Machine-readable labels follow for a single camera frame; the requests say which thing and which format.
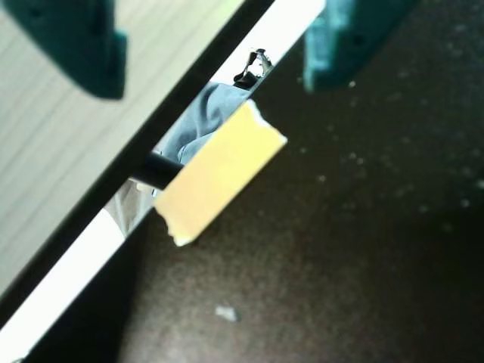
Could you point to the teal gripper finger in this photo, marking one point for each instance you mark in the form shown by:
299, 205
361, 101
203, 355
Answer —
83, 45
340, 45

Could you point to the small black object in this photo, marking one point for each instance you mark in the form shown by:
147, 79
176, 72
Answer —
246, 77

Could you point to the blue denim cloth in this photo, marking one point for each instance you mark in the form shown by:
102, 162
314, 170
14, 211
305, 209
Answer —
204, 117

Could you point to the light grey cloth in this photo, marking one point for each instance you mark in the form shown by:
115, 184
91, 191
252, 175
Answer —
128, 208

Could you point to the beige masking tape piece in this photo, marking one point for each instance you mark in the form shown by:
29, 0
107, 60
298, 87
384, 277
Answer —
219, 170

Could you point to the small white paper scrap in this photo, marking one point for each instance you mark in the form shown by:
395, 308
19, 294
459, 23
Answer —
227, 313

